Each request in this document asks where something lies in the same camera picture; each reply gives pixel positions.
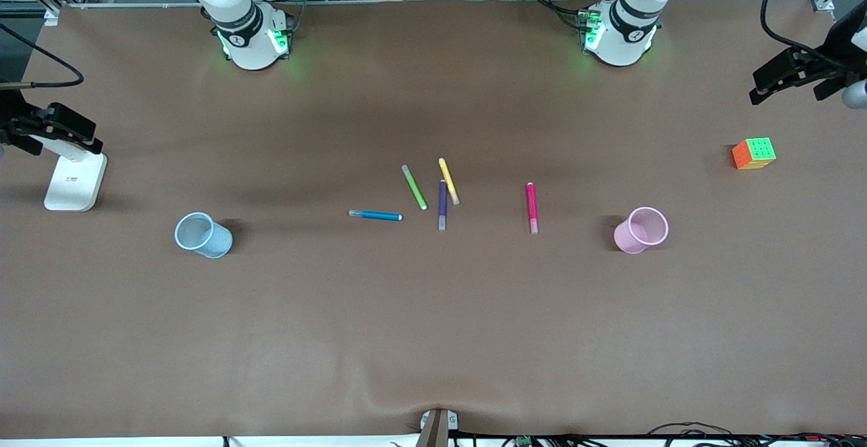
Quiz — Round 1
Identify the black cable bundle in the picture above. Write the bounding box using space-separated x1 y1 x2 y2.
647 422 867 447

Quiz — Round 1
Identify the light blue plastic cup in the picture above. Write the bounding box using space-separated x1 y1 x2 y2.
174 211 234 259

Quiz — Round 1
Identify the green marker pen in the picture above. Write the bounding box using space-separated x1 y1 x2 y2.
401 164 429 211

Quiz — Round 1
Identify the brown table cover sheet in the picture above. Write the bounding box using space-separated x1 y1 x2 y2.
0 0 867 438

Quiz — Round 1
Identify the camera mount post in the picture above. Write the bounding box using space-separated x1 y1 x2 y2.
415 408 461 447

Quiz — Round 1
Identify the colourful puzzle cube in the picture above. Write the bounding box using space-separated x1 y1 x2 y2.
731 137 778 171

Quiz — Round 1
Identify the white plastic stand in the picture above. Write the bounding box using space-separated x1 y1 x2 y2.
28 134 108 213

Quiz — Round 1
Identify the pink plastic cup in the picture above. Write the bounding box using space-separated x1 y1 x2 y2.
613 207 670 255

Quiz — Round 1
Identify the yellow marker pen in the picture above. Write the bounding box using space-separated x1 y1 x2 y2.
438 157 461 206

